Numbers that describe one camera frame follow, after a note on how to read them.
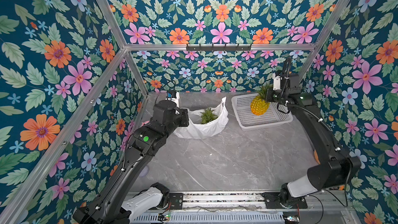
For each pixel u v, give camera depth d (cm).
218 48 93
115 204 38
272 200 73
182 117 58
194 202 75
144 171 81
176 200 73
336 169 40
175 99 57
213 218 77
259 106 82
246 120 96
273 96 67
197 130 82
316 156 47
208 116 82
